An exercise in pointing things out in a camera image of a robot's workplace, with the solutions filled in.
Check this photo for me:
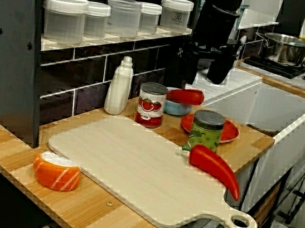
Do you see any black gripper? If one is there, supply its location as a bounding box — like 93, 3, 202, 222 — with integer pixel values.
173, 1, 245, 91

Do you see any red toy sausage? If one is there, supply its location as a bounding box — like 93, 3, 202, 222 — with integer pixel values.
165, 85, 206, 107

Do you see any salmon sushi toy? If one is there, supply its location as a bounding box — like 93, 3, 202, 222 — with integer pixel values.
29, 149, 84, 194

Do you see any grey toy faucet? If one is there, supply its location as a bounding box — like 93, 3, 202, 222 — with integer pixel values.
224, 33, 249, 87

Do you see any light blue bowl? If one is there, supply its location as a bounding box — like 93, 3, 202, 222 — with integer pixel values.
163, 87, 198, 118

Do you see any large white-lidded plastic jar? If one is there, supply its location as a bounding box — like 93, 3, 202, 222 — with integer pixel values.
157, 0, 195, 32
37, 0, 89, 46

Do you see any green peas can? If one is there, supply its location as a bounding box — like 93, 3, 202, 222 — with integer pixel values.
187, 109, 227, 154

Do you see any tomato can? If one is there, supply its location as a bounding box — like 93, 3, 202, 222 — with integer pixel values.
134, 80, 170, 130

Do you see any toy stove top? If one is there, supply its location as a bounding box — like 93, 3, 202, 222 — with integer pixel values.
235, 48, 305, 93

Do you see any red orange plate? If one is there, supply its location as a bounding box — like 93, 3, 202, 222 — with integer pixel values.
179, 113, 241, 146

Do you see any small white-lidded plastic jar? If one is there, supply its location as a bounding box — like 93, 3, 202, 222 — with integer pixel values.
137, 2, 163, 36
82, 1, 113, 41

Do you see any white toy sink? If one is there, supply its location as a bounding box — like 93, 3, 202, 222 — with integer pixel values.
170, 61, 305, 219

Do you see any stainless steel pot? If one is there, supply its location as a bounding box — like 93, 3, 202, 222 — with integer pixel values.
251, 30, 305, 67

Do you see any white toy detergent bottle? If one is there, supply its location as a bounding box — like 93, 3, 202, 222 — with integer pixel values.
103, 54, 136, 118

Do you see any clear lidless plastic jar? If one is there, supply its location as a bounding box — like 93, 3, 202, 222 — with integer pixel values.
103, 0, 143, 40

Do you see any red toy chili pepper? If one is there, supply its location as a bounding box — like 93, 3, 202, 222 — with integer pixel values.
175, 142, 246, 201

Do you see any white cutting board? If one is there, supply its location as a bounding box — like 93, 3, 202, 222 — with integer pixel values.
39, 105, 270, 228

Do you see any toy oven door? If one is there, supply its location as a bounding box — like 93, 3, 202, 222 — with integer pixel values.
224, 158, 294, 228

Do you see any black oven door handle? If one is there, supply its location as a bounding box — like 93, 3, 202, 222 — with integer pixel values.
275, 188, 305, 227

